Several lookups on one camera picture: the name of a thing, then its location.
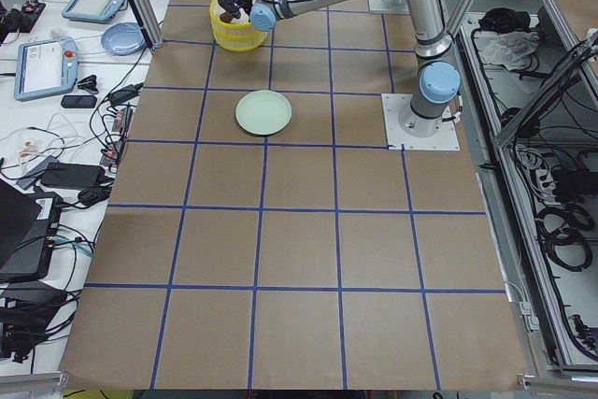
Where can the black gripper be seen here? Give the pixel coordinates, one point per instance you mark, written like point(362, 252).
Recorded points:
point(232, 5)

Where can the dark red bun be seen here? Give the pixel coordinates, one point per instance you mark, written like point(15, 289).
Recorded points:
point(226, 17)

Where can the side yellow bamboo steamer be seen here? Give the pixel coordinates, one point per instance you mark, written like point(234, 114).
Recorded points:
point(238, 27)

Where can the centre yellow bamboo steamer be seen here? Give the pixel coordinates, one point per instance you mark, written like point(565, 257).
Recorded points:
point(240, 43)

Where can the light green plate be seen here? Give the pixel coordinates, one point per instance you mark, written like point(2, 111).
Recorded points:
point(263, 112)

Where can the far teach pendant tablet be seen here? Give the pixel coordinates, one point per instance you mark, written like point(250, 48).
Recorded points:
point(95, 11)

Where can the teach pendant tablet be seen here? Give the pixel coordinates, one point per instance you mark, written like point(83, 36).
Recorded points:
point(95, 11)
point(46, 68)

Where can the near teach pendant tablet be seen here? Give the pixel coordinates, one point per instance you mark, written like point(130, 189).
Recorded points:
point(46, 68)

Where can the black power adapter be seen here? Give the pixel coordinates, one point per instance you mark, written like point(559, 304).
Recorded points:
point(72, 176)

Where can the white crumpled cloth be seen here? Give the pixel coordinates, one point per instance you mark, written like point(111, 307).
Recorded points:
point(513, 50)

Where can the black laptop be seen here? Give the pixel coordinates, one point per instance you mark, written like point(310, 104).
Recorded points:
point(29, 222)

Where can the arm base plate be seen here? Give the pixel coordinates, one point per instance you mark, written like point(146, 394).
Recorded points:
point(398, 7)
point(407, 131)

